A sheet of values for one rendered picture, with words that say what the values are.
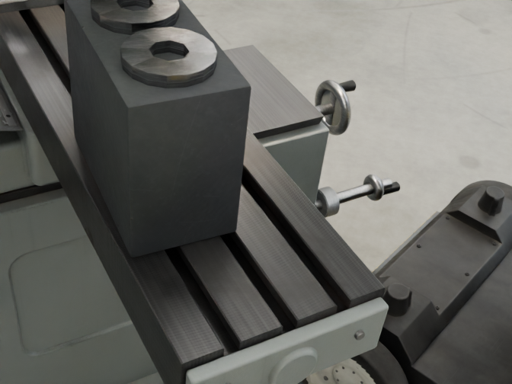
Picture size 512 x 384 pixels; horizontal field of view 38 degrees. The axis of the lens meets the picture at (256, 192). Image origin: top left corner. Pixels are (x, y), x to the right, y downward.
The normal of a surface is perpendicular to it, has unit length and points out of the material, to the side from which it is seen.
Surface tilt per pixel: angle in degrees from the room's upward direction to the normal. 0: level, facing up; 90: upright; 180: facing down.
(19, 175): 90
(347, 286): 0
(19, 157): 90
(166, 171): 90
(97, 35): 0
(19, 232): 90
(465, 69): 0
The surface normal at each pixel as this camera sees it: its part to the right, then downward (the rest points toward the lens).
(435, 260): 0.09, -0.76
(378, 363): 0.37, -0.48
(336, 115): -0.87, 0.25
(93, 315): 0.48, 0.60
